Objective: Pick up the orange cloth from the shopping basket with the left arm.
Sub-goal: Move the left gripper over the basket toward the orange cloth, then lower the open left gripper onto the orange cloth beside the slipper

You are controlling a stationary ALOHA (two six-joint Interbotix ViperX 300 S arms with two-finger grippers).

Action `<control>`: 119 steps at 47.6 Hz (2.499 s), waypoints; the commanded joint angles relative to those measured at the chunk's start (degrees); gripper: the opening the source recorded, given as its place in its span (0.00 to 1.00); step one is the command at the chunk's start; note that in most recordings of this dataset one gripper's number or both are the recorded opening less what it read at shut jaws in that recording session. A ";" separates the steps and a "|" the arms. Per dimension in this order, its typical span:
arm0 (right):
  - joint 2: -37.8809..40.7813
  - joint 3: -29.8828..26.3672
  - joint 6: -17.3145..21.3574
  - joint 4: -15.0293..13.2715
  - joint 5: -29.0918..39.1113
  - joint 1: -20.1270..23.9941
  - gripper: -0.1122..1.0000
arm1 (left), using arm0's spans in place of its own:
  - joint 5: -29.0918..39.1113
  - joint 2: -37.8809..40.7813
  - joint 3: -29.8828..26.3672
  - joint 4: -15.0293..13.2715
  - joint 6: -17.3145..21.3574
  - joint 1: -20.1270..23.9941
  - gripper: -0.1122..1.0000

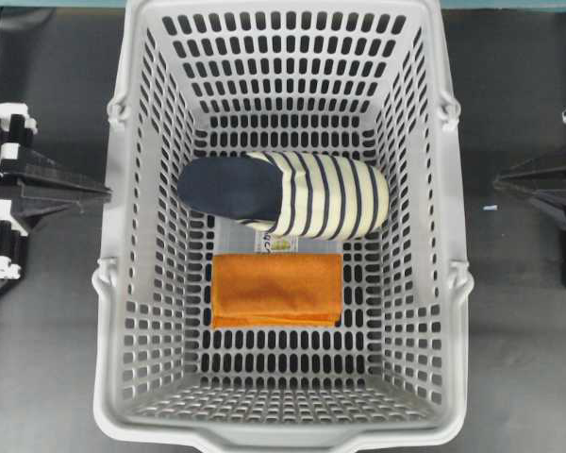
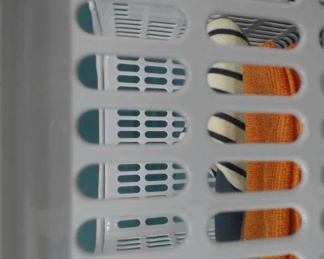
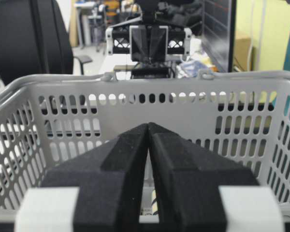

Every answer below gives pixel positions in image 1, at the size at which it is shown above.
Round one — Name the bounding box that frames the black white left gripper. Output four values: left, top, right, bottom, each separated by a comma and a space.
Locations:
0, 103, 110, 296

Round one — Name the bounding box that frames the grey plastic shopping basket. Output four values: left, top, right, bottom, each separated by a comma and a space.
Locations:
92, 1, 474, 452

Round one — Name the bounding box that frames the orange folded cloth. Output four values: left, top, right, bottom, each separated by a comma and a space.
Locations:
210, 253, 343, 329

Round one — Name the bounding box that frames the navy striped cream slipper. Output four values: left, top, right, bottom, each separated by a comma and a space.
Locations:
177, 152, 390, 241

